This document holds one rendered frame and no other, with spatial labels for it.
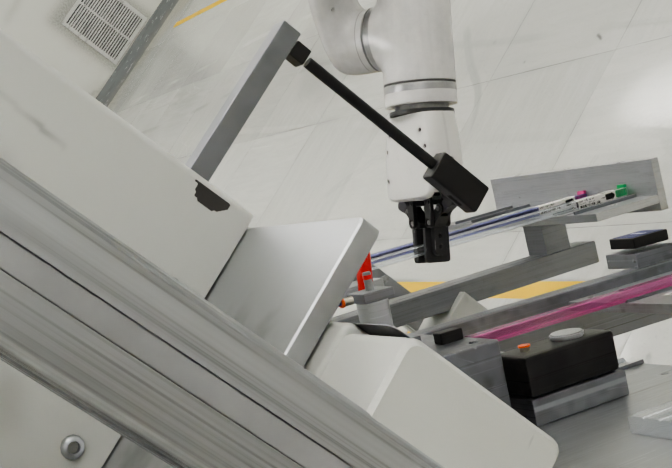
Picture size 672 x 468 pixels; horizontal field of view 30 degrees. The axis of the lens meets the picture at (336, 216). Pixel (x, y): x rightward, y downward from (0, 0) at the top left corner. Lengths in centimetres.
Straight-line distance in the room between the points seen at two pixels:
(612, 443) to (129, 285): 48
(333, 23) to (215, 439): 114
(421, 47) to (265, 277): 98
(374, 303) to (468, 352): 7
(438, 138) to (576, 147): 195
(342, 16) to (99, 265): 115
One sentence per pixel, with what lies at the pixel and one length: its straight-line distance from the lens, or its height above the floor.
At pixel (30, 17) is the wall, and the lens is 889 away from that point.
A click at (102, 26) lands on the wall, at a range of 902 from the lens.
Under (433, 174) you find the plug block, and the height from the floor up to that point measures 120.
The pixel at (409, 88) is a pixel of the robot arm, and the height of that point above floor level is 106.
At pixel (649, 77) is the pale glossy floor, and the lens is 331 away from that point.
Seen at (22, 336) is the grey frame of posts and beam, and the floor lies 148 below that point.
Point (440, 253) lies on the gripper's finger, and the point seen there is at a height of 92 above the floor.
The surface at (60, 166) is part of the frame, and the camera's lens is 48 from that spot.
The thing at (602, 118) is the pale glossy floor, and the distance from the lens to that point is 334.
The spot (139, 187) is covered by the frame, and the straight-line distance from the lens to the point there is 49.
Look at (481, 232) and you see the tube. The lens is 148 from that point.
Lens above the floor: 155
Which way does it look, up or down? 21 degrees down
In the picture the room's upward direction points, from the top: 53 degrees counter-clockwise
